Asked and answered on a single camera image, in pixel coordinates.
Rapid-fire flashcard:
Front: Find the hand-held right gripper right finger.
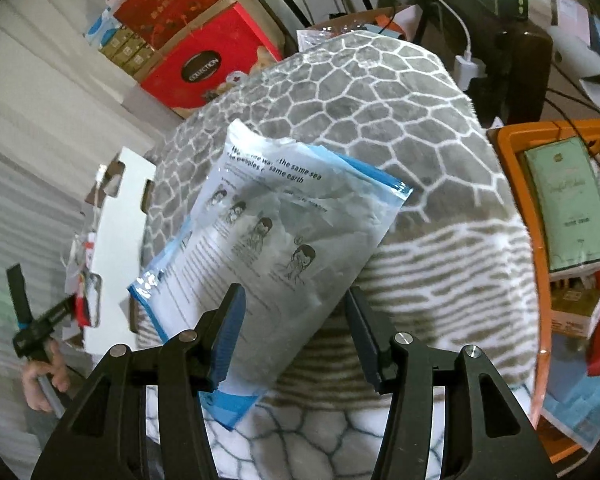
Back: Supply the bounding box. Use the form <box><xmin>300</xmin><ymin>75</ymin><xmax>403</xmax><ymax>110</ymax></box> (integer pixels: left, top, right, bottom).
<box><xmin>346</xmin><ymin>286</ymin><xmax>556</xmax><ymax>480</ymax></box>

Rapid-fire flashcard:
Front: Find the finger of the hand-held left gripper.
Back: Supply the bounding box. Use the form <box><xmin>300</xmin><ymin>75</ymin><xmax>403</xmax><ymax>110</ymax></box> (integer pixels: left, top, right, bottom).
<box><xmin>46</xmin><ymin>295</ymin><xmax>77</xmax><ymax>329</ymax></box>

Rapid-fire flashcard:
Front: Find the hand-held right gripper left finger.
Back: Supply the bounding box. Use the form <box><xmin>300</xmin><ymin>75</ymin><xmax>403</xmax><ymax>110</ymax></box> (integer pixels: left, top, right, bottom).
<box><xmin>30</xmin><ymin>283</ymin><xmax>247</xmax><ymax>480</ymax></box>

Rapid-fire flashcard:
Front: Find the cardboard box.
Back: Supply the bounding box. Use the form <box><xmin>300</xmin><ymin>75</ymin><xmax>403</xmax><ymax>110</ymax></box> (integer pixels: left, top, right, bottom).
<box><xmin>62</xmin><ymin>146</ymin><xmax>157</xmax><ymax>353</ymax></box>

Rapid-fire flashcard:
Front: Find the clear blue-edged mask bag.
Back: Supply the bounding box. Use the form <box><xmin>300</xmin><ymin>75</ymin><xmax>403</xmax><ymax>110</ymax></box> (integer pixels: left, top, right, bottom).
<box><xmin>126</xmin><ymin>119</ymin><xmax>413</xmax><ymax>433</ymax></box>

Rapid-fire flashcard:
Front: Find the person's left hand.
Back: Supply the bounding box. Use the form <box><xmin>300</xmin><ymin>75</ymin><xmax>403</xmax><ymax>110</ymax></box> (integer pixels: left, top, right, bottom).
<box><xmin>22</xmin><ymin>342</ymin><xmax>71</xmax><ymax>413</ymax></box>

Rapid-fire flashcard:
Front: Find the white and brown box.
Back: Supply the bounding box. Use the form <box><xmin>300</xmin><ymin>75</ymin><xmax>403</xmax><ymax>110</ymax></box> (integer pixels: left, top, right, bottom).
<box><xmin>550</xmin><ymin>280</ymin><xmax>600</xmax><ymax>338</ymax></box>

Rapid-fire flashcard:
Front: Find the blue paper pack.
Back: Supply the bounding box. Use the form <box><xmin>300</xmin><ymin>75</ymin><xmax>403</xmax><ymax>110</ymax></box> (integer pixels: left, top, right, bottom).
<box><xmin>540</xmin><ymin>375</ymin><xmax>600</xmax><ymax>453</ymax></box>

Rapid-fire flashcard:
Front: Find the grey patterned blanket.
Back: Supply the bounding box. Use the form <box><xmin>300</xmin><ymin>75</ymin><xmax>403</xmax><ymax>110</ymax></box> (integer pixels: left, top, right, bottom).
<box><xmin>132</xmin><ymin>30</ymin><xmax>543</xmax><ymax>480</ymax></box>

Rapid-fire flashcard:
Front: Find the orange plastic crate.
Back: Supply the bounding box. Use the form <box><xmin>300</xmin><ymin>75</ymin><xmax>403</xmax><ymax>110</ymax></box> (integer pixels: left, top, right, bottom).
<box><xmin>487</xmin><ymin>119</ymin><xmax>600</xmax><ymax>466</ymax></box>

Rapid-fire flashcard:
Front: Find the pale green box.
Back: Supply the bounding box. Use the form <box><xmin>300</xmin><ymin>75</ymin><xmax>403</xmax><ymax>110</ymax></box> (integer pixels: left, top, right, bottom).
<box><xmin>524</xmin><ymin>137</ymin><xmax>600</xmax><ymax>273</ymax></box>

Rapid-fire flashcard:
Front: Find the row of gold boxes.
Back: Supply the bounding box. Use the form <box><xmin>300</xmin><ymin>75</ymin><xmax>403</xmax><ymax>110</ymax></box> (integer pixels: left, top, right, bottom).
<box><xmin>97</xmin><ymin>25</ymin><xmax>161</xmax><ymax>78</ymax></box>

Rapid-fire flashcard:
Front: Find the blue and white pack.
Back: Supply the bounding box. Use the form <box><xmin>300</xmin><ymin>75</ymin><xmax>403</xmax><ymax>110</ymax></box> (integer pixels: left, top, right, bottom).
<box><xmin>82</xmin><ymin>10</ymin><xmax>121</xmax><ymax>48</ymax></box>

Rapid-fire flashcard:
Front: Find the red gift bag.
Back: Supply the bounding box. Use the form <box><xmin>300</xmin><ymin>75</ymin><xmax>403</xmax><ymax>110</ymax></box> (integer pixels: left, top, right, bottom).
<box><xmin>140</xmin><ymin>2</ymin><xmax>283</xmax><ymax>121</ymax></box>

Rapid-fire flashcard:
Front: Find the white charger plug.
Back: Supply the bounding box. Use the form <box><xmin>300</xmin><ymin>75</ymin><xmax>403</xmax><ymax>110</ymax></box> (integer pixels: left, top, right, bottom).
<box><xmin>455</xmin><ymin>52</ymin><xmax>486</xmax><ymax>86</ymax></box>

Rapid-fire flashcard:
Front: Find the dark wooden cabinet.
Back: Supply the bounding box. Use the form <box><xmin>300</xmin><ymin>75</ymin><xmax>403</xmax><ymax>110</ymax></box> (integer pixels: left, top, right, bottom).
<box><xmin>472</xmin><ymin>25</ymin><xmax>553</xmax><ymax>128</ymax></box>

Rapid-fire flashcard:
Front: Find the clear plastic bag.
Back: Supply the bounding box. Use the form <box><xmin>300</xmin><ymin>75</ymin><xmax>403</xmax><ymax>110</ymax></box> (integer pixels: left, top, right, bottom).
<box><xmin>296</xmin><ymin>22</ymin><xmax>361</xmax><ymax>51</ymax></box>

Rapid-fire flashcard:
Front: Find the red gift box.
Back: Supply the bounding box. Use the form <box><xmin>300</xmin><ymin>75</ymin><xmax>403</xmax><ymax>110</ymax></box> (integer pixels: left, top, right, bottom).
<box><xmin>112</xmin><ymin>0</ymin><xmax>241</xmax><ymax>51</ymax></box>

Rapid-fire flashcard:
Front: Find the rolled white paper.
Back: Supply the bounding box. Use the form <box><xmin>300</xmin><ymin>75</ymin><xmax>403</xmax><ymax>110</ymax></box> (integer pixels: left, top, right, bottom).
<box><xmin>550</xmin><ymin>0</ymin><xmax>600</xmax><ymax>108</ymax></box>

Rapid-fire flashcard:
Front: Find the white charger cable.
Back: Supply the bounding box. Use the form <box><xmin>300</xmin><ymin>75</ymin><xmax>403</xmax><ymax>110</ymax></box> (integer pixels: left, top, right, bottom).
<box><xmin>405</xmin><ymin>0</ymin><xmax>473</xmax><ymax>58</ymax></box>

